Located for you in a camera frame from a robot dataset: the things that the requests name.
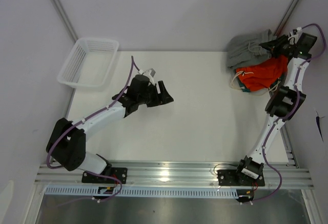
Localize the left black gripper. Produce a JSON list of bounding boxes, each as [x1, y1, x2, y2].
[[138, 81, 173, 108]]

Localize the grey shorts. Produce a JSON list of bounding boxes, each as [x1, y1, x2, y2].
[[226, 29, 277, 70]]

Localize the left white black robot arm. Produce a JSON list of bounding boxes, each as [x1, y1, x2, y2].
[[46, 74, 174, 183]]

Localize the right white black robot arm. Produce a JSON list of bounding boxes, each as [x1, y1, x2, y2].
[[234, 32, 317, 185]]

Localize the orange shorts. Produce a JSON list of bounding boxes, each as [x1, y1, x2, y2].
[[232, 55, 289, 92]]

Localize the teal shorts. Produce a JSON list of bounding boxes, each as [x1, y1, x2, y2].
[[237, 75, 281, 92]]

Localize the right corner aluminium profile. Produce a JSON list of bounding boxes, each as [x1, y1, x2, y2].
[[274, 0, 301, 36]]

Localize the corner aluminium profile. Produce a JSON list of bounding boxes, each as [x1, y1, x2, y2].
[[274, 0, 301, 36], [50, 0, 78, 42]]

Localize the white plastic basket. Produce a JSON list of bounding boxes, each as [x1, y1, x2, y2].
[[57, 37, 119, 89]]

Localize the left corner aluminium profile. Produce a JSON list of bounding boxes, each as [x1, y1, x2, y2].
[[50, 0, 78, 42]]

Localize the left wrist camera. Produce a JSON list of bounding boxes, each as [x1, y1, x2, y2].
[[138, 68, 156, 83]]

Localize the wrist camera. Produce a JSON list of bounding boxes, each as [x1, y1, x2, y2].
[[288, 27, 302, 45], [138, 68, 156, 83]]

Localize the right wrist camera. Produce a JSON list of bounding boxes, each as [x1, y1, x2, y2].
[[288, 27, 302, 45]]

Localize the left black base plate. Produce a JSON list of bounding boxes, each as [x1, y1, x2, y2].
[[81, 167, 128, 184]]

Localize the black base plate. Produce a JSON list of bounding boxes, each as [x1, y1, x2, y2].
[[81, 167, 128, 184], [213, 165, 265, 187]]

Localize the slotted white cable duct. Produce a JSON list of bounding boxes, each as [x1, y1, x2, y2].
[[45, 185, 238, 199]]

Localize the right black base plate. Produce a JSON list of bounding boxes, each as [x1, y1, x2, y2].
[[213, 165, 265, 187]]

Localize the aluminium mounting rail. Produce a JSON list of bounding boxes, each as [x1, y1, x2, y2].
[[34, 161, 314, 190]]

